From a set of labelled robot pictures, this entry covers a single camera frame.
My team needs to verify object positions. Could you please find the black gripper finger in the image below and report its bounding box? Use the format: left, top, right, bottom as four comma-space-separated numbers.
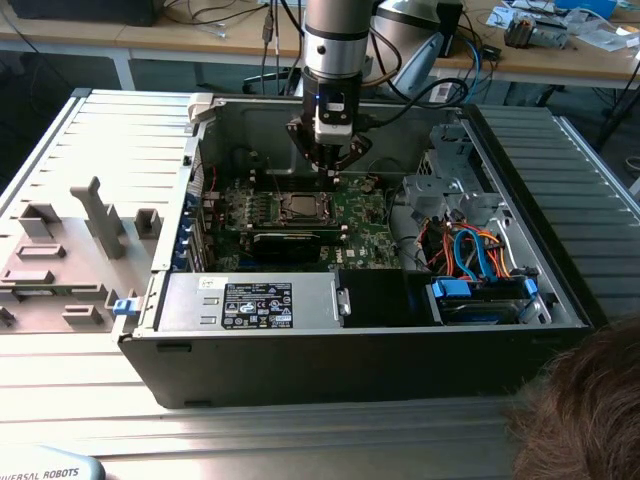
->
285, 116, 332, 190
329, 131, 375, 191

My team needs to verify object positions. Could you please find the metal socket cover frame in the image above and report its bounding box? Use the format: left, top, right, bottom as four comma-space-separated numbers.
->
278, 191, 335, 222

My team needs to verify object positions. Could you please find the CPU socket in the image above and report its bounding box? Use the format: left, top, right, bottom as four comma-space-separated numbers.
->
277, 191, 335, 224

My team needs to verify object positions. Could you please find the green motherboard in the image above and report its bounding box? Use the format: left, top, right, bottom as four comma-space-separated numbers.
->
202, 172, 404, 274

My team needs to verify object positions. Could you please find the silver metal drive cage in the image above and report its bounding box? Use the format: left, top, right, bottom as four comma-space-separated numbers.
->
399, 122, 506, 226

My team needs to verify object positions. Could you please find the pale grey slanted panel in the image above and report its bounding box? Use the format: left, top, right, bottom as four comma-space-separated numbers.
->
392, 32, 445, 96

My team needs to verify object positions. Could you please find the black graphics card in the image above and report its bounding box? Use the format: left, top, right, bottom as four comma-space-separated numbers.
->
247, 227, 347, 266

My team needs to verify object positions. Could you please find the wooden desk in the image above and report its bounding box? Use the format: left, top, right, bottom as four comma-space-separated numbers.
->
429, 0, 640, 91
0, 0, 307, 91

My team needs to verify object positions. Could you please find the black upright box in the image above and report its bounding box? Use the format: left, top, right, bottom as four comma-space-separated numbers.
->
437, 0, 465, 57

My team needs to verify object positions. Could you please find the silver power supply unit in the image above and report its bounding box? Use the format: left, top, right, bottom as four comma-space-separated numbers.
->
154, 272, 346, 334

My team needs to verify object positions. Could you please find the hard disk in blue carrier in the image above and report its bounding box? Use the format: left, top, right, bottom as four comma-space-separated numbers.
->
424, 277, 541, 326

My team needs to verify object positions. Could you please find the copper finned heat sink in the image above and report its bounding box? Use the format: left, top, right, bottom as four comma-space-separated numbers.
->
503, 14, 539, 49

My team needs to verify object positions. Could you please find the black open PC case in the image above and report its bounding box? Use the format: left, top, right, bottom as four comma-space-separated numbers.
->
117, 92, 615, 410

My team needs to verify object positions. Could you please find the grey metal device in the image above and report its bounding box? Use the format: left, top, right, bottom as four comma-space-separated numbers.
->
537, 24, 571, 49

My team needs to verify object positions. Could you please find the black box on desk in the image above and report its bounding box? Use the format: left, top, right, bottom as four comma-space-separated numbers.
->
9, 0, 161, 27

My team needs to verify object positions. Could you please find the grey parts rack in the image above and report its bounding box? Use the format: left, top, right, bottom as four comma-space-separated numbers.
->
0, 175, 164, 335

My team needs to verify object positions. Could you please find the blue box on desk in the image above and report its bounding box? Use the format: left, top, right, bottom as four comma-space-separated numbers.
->
554, 0, 617, 19

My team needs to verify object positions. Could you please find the brown-haired person's head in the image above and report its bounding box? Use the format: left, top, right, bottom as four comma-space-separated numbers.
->
504, 314, 640, 480

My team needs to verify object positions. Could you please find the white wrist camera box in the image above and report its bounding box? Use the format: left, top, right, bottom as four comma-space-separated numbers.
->
313, 89, 359, 147

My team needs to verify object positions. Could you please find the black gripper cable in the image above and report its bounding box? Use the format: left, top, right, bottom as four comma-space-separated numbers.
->
359, 76, 470, 132

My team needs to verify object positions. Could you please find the grey wire bundle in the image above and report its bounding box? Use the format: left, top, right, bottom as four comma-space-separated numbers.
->
387, 184, 431, 274

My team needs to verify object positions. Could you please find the blue flat wire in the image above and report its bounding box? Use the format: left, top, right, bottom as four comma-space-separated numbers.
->
452, 223, 494, 284

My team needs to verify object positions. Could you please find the orange wire bundle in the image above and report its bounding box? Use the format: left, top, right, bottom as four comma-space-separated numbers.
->
419, 219, 511, 279

